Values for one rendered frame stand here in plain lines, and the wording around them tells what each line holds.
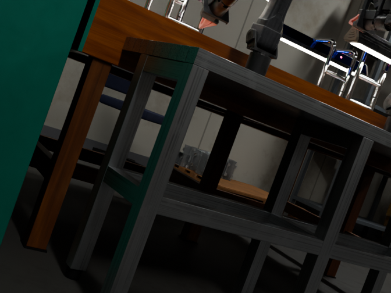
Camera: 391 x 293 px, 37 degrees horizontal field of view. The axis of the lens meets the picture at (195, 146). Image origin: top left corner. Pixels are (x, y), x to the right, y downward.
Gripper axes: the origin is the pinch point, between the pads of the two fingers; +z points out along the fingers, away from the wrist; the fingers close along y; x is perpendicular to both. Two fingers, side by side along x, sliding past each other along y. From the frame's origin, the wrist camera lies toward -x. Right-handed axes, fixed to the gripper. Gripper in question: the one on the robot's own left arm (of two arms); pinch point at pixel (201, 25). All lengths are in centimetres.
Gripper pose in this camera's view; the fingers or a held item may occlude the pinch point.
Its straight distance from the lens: 205.8
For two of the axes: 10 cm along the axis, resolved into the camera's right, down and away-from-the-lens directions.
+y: -8.3, -2.9, -4.7
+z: -5.5, 4.3, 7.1
